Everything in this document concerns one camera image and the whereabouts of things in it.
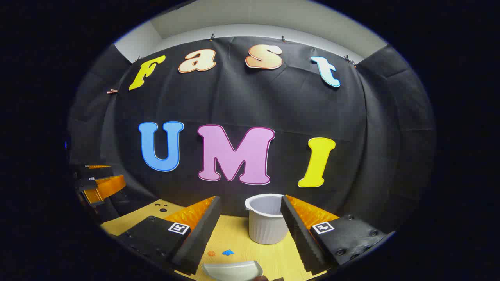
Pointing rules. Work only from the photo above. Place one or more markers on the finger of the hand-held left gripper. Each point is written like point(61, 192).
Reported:
point(93, 171)
point(86, 184)

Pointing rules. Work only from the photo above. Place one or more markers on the white ribbed garbage bin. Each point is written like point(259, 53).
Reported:
point(265, 226)

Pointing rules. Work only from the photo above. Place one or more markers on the wooden desktop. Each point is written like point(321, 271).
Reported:
point(234, 238)

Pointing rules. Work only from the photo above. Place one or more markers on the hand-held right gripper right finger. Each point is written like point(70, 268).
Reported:
point(299, 234)

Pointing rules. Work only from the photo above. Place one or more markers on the black backdrop cloth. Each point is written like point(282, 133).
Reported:
point(273, 97)

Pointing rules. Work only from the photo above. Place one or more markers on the blue paper scrap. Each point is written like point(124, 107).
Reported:
point(228, 252)

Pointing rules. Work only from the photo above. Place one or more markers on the white dustpan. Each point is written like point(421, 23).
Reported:
point(230, 271)

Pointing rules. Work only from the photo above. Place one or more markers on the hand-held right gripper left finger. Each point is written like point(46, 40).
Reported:
point(203, 234)

